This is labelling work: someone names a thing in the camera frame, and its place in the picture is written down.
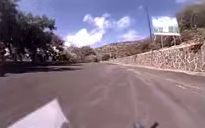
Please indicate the long rubble stone wall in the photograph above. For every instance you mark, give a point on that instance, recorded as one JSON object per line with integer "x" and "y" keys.
{"x": 176, "y": 58}

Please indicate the distant brown hillside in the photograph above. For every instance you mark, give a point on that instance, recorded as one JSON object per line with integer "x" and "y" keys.
{"x": 116, "y": 50}

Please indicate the dense dark trees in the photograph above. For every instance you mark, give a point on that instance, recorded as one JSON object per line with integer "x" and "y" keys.
{"x": 20, "y": 33}

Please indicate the white billboard sign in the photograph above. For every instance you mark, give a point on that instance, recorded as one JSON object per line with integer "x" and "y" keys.
{"x": 165, "y": 25}

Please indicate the thin dark pole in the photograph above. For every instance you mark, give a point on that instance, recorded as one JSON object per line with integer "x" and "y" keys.
{"x": 149, "y": 23}

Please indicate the robot's own part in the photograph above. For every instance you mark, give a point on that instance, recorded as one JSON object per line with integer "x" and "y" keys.
{"x": 154, "y": 125}

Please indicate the green hillside vegetation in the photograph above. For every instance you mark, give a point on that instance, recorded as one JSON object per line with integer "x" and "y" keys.
{"x": 198, "y": 18}

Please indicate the grey asphalt road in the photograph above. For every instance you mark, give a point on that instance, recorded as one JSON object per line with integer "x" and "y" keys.
{"x": 100, "y": 96}

